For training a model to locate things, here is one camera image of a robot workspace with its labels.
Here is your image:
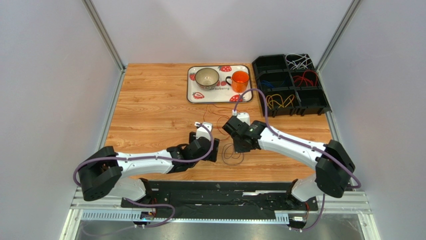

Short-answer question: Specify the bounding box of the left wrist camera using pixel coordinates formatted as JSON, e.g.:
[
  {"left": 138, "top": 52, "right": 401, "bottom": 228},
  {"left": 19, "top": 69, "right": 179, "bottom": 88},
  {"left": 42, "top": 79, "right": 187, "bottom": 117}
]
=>
[{"left": 194, "top": 122, "right": 213, "bottom": 141}]

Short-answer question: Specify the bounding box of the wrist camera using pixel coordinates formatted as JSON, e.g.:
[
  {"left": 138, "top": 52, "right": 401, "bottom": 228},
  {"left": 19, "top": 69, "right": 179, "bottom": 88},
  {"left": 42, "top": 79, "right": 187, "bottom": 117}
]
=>
[
  {"left": 232, "top": 110, "right": 251, "bottom": 125},
  {"left": 194, "top": 122, "right": 213, "bottom": 141}
]

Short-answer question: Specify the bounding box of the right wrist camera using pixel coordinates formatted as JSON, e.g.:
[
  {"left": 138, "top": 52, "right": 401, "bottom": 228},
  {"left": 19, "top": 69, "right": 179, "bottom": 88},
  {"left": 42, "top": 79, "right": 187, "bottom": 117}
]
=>
[{"left": 232, "top": 110, "right": 251, "bottom": 125}]

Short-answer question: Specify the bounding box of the aluminium frame post right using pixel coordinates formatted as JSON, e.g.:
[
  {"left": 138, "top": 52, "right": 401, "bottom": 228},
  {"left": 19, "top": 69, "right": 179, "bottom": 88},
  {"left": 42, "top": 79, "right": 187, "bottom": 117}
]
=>
[{"left": 316, "top": 0, "right": 363, "bottom": 72}]

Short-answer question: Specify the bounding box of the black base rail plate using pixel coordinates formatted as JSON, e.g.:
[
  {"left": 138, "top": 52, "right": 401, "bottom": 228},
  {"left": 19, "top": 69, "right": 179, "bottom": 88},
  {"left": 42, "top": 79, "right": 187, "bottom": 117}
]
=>
[{"left": 139, "top": 181, "right": 320, "bottom": 220}]

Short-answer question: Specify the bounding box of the yellow cable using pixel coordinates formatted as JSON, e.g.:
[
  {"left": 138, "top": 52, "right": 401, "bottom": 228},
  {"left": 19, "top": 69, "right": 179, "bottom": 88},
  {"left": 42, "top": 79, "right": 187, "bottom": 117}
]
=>
[{"left": 265, "top": 93, "right": 296, "bottom": 111}]

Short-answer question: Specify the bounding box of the black compartment organizer box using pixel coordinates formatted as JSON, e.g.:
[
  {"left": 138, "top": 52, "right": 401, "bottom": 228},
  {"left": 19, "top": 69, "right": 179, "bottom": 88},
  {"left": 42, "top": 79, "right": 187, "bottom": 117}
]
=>
[{"left": 252, "top": 53, "right": 331, "bottom": 117}]

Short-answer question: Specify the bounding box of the white strawberry tray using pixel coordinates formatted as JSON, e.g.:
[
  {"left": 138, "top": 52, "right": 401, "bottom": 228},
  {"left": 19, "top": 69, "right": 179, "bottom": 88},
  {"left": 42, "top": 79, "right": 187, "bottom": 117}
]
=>
[{"left": 186, "top": 65, "right": 250, "bottom": 104}]

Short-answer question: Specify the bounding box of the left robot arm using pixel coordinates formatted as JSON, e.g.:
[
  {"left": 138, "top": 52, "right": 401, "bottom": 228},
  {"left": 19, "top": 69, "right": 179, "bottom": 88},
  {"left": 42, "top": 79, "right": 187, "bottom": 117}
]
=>
[{"left": 73, "top": 132, "right": 220, "bottom": 202}]

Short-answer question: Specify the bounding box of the orange mug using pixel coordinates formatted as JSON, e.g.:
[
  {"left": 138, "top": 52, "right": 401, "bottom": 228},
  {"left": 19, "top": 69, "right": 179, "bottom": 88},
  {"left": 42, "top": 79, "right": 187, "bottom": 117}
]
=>
[{"left": 225, "top": 70, "right": 250, "bottom": 93}]

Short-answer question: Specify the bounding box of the aluminium frame post left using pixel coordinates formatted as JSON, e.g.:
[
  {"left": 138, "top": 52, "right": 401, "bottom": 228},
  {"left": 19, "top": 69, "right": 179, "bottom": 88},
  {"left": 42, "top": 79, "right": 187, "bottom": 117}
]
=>
[{"left": 82, "top": 0, "right": 126, "bottom": 72}]

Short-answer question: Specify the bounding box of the beige ceramic bowl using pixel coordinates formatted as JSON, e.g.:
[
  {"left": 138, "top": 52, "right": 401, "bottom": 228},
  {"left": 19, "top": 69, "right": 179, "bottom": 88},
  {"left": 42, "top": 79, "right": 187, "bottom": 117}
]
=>
[{"left": 195, "top": 67, "right": 220, "bottom": 90}]

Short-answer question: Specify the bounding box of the aluminium frame post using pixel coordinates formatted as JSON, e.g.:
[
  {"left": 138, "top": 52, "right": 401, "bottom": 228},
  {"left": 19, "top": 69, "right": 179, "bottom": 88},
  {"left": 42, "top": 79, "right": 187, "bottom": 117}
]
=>
[
  {"left": 82, "top": 0, "right": 126, "bottom": 72},
  {"left": 316, "top": 0, "right": 363, "bottom": 72}
]

